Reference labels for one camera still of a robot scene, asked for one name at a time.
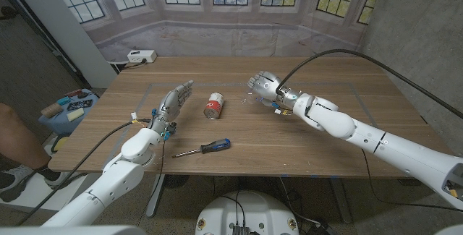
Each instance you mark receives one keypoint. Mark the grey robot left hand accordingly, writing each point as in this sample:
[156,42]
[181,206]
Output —
[170,105]

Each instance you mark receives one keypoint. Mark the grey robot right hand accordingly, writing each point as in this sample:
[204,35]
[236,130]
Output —
[267,85]

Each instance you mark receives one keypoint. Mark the clear plastic bottle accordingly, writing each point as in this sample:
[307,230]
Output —
[255,100]

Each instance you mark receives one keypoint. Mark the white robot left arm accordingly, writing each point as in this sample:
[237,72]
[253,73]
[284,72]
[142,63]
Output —
[115,177]

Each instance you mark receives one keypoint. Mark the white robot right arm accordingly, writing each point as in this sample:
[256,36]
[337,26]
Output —
[398,152]

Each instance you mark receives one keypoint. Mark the red white soup can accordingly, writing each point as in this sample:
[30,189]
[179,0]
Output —
[214,105]

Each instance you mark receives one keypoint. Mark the white power strip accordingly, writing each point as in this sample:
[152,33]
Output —
[142,56]

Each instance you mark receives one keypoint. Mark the printed window backdrop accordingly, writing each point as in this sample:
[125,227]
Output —
[231,32]

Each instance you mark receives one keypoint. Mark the black round floor object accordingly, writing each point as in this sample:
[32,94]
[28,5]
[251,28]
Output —
[176,181]

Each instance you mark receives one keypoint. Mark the black patterned flat item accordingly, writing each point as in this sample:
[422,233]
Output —
[79,105]

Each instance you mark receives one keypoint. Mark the grey metal table leg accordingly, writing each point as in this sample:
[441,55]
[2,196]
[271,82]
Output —
[155,195]
[341,202]

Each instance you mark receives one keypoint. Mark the yellow sponge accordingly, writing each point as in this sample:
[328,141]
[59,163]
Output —
[75,114]

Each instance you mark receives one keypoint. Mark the dark red flat item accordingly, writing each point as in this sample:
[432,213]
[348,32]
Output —
[73,93]

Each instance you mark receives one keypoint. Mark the teal small block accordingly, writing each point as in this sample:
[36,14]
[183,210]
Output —
[63,101]

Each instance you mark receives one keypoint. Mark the blue stool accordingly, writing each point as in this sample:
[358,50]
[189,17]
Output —
[58,124]

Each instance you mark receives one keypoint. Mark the yellow round floor object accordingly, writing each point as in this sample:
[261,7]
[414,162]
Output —
[60,144]

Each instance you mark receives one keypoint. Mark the tan brush block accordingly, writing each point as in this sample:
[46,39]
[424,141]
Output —
[51,110]

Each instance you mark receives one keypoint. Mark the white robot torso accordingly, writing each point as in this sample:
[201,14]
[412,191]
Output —
[249,209]

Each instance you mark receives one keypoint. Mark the grey black sneaker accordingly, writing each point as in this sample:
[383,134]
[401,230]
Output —
[58,178]
[16,184]

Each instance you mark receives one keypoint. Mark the person's bare leg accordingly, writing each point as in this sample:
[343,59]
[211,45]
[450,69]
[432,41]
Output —
[18,137]

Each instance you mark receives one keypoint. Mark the white floor mat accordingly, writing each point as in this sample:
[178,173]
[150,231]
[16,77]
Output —
[40,197]

